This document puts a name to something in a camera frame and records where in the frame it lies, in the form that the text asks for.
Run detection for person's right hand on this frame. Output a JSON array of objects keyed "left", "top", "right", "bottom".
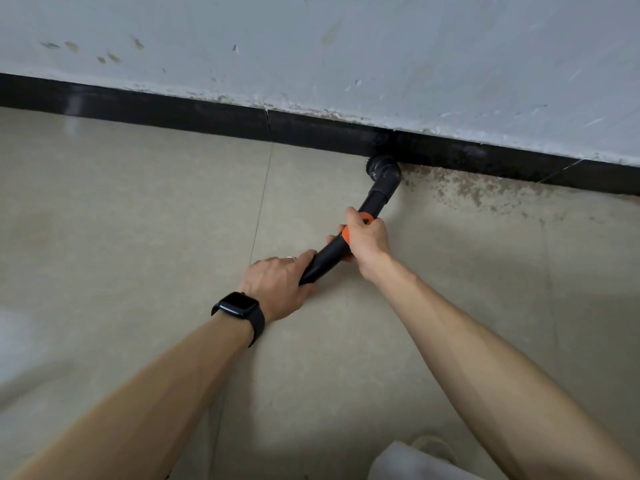
[{"left": 325, "top": 206, "right": 394, "bottom": 284}]

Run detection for person's left hand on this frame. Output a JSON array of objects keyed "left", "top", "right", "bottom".
[{"left": 237, "top": 249, "right": 319, "bottom": 325}]

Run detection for black vacuum hose with nozzle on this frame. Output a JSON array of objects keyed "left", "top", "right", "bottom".
[{"left": 297, "top": 154, "right": 403, "bottom": 287}]

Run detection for person's right forearm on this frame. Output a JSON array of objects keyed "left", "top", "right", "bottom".
[{"left": 372, "top": 257, "right": 640, "bottom": 480}]

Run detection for person's left forearm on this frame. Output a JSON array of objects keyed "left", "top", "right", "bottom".
[{"left": 9, "top": 312, "right": 255, "bottom": 480}]

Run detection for black smartwatch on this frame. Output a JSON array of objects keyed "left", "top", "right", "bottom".
[{"left": 210, "top": 291, "right": 267, "bottom": 349}]

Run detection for black baseboard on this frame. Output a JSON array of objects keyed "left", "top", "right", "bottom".
[{"left": 0, "top": 72, "right": 640, "bottom": 197}]

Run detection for white shoe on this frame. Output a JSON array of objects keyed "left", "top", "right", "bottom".
[{"left": 409, "top": 434, "right": 458, "bottom": 467}]

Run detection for light grey trousers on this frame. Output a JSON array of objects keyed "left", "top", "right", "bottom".
[{"left": 366, "top": 440, "right": 487, "bottom": 480}]

